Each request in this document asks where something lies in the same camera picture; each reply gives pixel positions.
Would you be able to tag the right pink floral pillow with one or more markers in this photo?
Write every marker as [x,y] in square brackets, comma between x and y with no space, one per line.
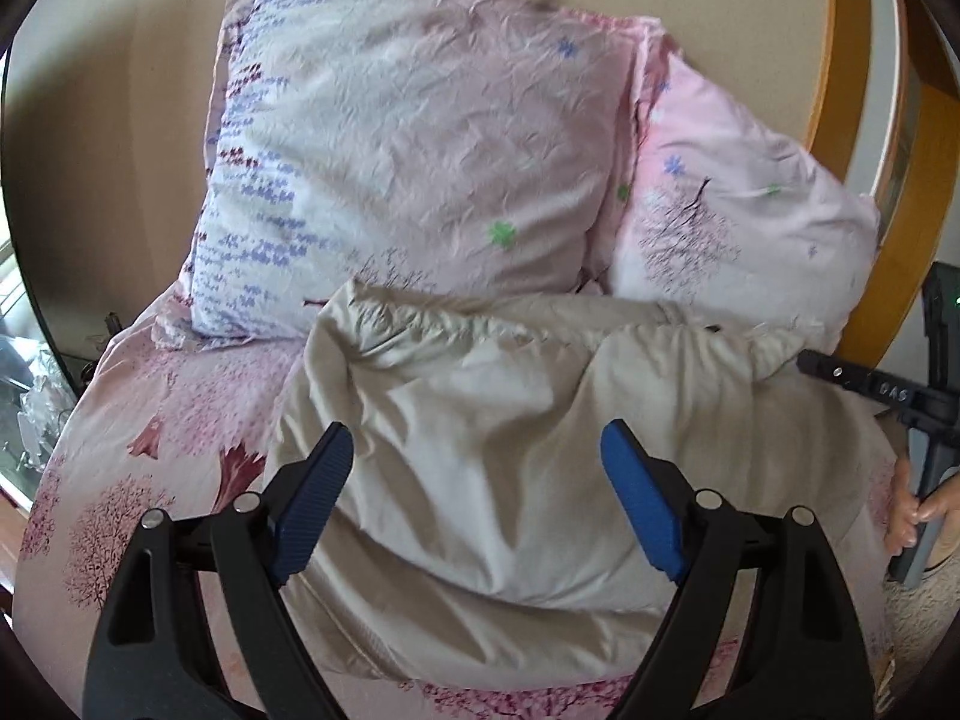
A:
[728,220]

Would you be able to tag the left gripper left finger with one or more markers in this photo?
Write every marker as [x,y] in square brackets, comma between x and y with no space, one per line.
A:
[153,655]

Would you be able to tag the window with blind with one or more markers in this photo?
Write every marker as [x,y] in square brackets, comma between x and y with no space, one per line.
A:
[37,399]

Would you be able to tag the pink floral bed sheet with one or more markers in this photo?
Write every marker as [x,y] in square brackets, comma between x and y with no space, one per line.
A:
[164,426]

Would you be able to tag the person's right hand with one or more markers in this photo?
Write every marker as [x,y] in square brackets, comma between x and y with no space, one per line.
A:
[907,512]

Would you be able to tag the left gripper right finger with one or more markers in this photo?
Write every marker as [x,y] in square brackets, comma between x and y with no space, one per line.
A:
[801,655]

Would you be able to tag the left pink floral pillow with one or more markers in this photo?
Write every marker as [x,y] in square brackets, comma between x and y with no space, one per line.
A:
[463,147]

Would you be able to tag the beige padded jacket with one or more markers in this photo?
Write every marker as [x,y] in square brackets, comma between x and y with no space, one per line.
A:
[478,543]

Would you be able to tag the pink floral pillow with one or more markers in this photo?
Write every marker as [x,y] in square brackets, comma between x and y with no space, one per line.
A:
[463,147]
[728,220]

